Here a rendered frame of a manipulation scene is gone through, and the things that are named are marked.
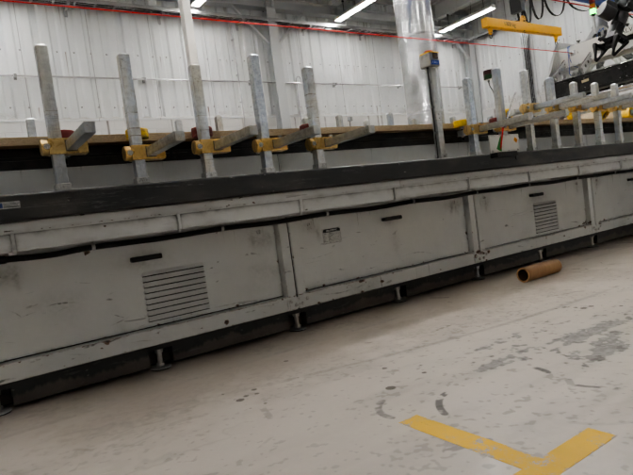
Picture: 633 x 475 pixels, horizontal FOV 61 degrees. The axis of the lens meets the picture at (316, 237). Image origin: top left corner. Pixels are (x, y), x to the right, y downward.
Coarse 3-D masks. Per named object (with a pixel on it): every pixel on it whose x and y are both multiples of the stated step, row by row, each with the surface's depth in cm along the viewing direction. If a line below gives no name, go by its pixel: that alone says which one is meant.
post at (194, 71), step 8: (192, 64) 194; (192, 72) 193; (200, 72) 195; (192, 80) 194; (200, 80) 195; (192, 88) 195; (200, 88) 195; (192, 96) 196; (200, 96) 195; (200, 104) 195; (200, 112) 194; (200, 120) 194; (200, 128) 194; (208, 128) 196; (200, 136) 195; (208, 136) 196; (208, 160) 196; (208, 168) 196
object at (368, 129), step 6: (366, 126) 201; (372, 126) 201; (348, 132) 211; (354, 132) 207; (360, 132) 205; (366, 132) 201; (372, 132) 201; (330, 138) 221; (336, 138) 217; (342, 138) 214; (348, 138) 211; (354, 138) 209; (330, 144) 221; (306, 150) 236
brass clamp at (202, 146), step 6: (192, 144) 195; (198, 144) 193; (204, 144) 194; (210, 144) 196; (192, 150) 196; (198, 150) 193; (204, 150) 194; (210, 150) 195; (216, 150) 197; (222, 150) 198; (228, 150) 199
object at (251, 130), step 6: (252, 126) 173; (234, 132) 182; (240, 132) 178; (246, 132) 175; (252, 132) 173; (222, 138) 190; (228, 138) 186; (234, 138) 182; (240, 138) 178; (246, 138) 179; (216, 144) 195; (222, 144) 190; (228, 144) 188
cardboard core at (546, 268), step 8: (536, 264) 291; (544, 264) 292; (552, 264) 295; (560, 264) 298; (520, 272) 289; (528, 272) 282; (536, 272) 285; (544, 272) 290; (552, 272) 295; (520, 280) 287; (528, 280) 284
